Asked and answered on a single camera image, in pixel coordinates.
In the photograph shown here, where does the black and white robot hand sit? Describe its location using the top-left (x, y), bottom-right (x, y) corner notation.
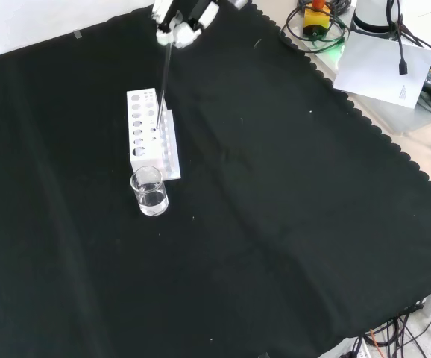
top-left (150, 0), bottom-right (222, 49)

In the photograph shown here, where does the clear glass rod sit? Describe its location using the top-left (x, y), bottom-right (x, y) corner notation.
top-left (155, 43), bottom-right (172, 131)

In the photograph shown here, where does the white test tube rack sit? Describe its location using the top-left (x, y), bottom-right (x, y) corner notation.
top-left (125, 88), bottom-right (183, 182)

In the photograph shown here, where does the yellow stop button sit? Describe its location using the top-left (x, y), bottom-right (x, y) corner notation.
top-left (303, 0), bottom-right (331, 38)

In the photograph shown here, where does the clear glass beaker with water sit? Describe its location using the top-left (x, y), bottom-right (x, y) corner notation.
top-left (129, 166), bottom-right (170, 217)

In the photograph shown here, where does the white paper sheet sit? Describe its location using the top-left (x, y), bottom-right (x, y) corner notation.
top-left (333, 30), bottom-right (431, 110)

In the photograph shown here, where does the black bench cloth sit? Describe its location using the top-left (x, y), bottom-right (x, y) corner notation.
top-left (0, 0), bottom-right (431, 358)

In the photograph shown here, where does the pale grey board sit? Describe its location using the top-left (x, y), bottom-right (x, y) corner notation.
top-left (279, 7), bottom-right (431, 136)

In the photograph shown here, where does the green cable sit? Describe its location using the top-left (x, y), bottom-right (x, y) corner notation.
top-left (304, 20), bottom-right (350, 51)

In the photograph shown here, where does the black cable with plug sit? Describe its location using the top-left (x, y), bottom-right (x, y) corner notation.
top-left (386, 0), bottom-right (409, 76)

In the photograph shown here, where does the orange cable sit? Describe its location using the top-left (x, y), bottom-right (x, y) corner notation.
top-left (370, 330), bottom-right (386, 350)

